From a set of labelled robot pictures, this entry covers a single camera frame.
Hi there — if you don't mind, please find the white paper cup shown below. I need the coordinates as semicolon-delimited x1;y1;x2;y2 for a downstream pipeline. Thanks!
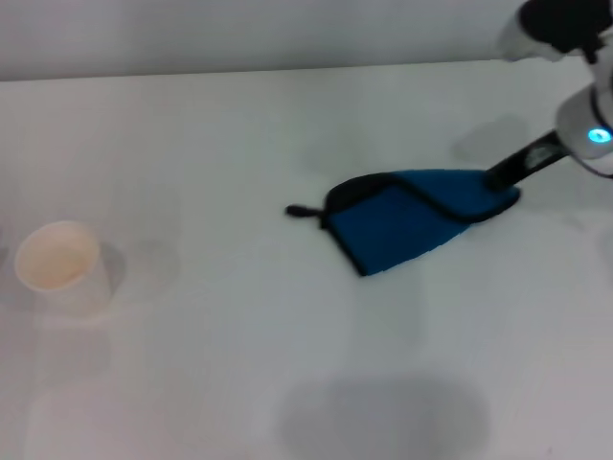
13;219;116;320

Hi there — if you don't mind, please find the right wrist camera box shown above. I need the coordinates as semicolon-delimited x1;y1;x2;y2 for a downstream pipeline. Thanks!
496;0;613;63

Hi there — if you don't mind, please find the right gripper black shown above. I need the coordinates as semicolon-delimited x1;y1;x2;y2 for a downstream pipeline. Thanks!
484;127;574;193

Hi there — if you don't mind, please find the blue rag with black trim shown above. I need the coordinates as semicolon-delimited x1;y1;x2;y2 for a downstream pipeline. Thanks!
284;168;524;279

